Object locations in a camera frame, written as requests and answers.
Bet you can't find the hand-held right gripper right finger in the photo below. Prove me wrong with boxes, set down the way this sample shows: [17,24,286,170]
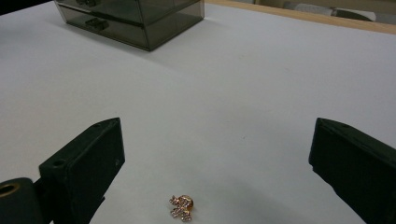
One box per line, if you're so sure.
[308,117,396,224]

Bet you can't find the smoky acrylic high drawer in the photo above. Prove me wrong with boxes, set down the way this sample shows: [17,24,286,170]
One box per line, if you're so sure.
[54,0,144,24]

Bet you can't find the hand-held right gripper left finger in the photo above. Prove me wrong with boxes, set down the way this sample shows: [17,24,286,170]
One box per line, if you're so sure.
[38,117,126,224]

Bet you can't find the gold rhinestone brooch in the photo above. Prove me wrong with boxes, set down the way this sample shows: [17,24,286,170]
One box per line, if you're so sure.
[168,194,194,222]

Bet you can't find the smoky acrylic drawer box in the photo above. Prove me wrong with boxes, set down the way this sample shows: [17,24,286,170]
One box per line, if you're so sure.
[53,0,205,52]

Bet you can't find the smoky acrylic low drawer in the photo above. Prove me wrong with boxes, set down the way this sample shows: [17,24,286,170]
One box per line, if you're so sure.
[57,4,149,51]

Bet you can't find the light wooden table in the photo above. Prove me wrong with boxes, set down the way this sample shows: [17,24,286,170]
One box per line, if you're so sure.
[205,0,396,35]

